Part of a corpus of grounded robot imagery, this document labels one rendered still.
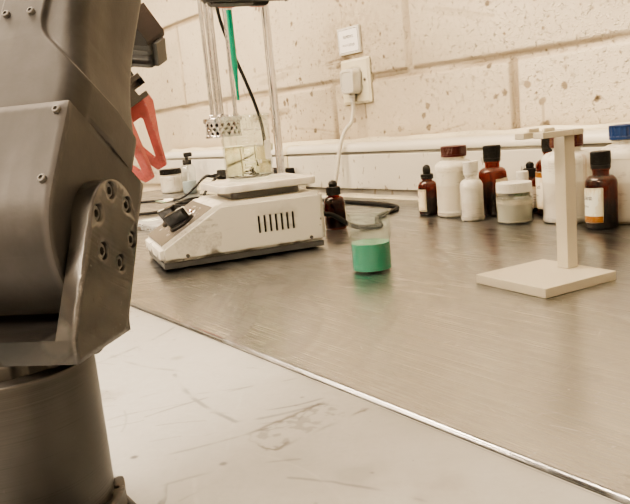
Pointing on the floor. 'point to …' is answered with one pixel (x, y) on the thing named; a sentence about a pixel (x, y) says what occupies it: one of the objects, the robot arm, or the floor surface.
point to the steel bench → (448, 334)
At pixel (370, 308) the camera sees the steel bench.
